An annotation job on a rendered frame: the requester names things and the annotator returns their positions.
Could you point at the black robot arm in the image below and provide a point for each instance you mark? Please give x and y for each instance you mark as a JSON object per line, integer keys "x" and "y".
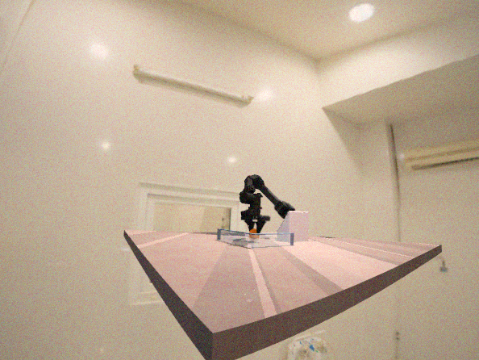
{"x": 247, "y": 196}

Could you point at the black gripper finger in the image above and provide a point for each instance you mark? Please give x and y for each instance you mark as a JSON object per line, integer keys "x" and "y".
{"x": 260, "y": 225}
{"x": 250, "y": 225}

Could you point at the clear l-shaped low wall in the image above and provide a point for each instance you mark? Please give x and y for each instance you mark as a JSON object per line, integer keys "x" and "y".
{"x": 256, "y": 241}

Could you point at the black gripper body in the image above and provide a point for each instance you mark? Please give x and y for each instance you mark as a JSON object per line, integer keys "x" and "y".
{"x": 258, "y": 217}

